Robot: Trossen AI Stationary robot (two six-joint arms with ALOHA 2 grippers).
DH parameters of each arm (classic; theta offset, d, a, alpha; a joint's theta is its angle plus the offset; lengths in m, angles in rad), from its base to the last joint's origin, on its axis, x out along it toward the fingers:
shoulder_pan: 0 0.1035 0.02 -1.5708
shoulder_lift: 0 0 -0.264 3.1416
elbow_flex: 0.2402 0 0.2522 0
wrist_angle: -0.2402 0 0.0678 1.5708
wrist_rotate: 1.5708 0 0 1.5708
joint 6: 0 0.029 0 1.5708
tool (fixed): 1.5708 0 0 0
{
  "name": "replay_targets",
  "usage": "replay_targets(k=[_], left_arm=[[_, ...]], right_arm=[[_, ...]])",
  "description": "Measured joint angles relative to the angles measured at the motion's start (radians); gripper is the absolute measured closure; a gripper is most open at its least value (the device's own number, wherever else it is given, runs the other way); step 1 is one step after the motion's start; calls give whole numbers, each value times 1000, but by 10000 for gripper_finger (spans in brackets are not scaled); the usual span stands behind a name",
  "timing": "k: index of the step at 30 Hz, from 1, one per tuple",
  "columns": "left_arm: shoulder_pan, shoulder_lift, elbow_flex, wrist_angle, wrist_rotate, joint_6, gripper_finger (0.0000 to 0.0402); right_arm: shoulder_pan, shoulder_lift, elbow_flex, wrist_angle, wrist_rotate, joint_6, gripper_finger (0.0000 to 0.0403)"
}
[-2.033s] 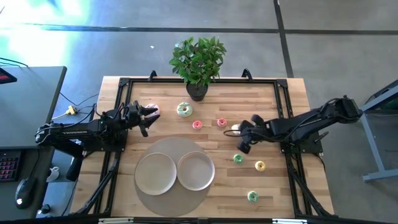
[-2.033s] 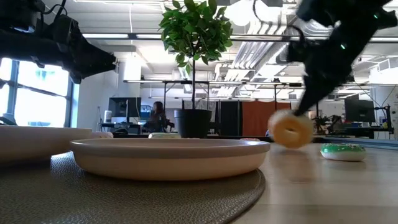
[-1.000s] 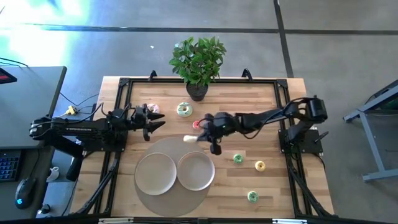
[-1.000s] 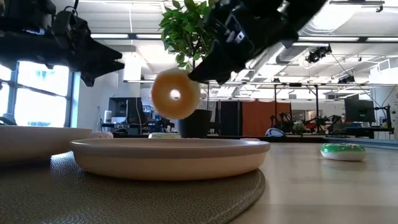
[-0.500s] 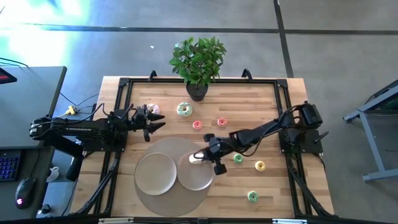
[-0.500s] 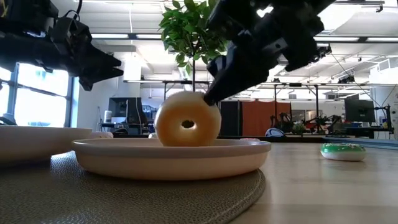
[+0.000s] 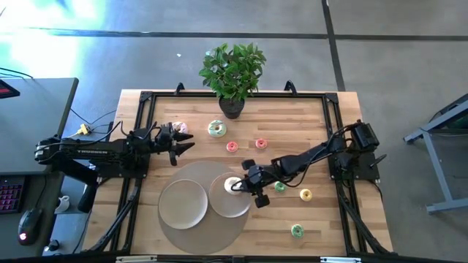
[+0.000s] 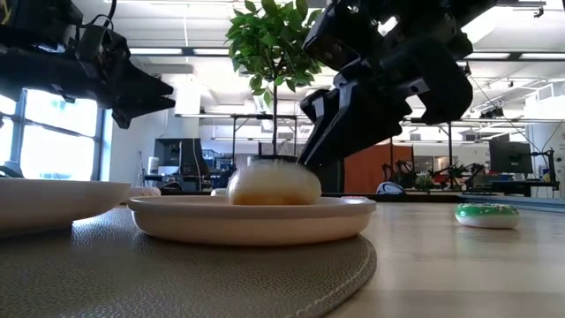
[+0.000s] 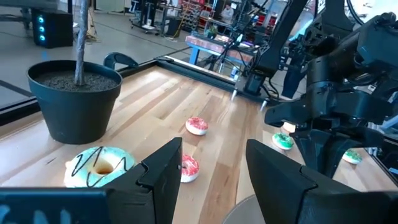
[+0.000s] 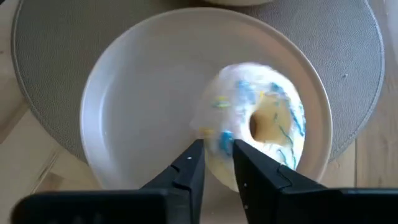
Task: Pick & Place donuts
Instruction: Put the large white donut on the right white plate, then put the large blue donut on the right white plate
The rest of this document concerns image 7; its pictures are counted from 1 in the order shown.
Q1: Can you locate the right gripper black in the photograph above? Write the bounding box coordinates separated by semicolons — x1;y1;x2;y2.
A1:
230;159;273;210

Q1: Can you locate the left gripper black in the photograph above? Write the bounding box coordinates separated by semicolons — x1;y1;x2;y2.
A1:
154;122;196;167

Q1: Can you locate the large white frosted donut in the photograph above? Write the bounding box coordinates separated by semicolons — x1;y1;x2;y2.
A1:
223;176;243;196

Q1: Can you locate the large mint green donut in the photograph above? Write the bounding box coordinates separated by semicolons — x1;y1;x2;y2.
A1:
207;119;227;139

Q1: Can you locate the small beige round plate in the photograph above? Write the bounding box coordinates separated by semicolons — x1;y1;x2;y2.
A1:
208;172;252;219

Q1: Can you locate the round grey textured placemat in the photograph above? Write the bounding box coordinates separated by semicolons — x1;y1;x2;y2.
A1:
157;160;252;256

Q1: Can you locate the large beige round plate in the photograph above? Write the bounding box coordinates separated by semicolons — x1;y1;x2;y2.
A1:
158;178;209;231

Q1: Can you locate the green potted plant black pot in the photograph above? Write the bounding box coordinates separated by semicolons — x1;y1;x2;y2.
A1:
198;42;268;120

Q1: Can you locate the black angled stand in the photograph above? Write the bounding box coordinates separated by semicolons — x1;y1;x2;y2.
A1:
54;160;99;215

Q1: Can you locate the small white hook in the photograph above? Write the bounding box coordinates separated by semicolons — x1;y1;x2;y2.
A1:
54;195;71;213

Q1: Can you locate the dark grey desk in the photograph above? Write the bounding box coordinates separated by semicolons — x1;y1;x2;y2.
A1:
0;171;66;259

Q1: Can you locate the grey desk top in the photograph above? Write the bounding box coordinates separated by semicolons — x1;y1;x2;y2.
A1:
0;77;80;176

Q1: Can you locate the black computer mouse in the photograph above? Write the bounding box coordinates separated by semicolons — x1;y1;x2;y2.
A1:
17;207;43;246

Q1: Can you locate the backlit computer keyboard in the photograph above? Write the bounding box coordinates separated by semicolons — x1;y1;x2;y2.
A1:
0;175;26;215

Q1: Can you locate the black device red display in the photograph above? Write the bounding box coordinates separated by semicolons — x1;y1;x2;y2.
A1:
0;79;21;99

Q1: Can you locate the silver metal bracket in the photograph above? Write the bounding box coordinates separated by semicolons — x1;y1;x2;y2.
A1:
320;256;362;263
116;255;158;263

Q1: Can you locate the grey metal table frame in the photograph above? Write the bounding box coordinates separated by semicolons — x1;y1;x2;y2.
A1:
403;93;468;215

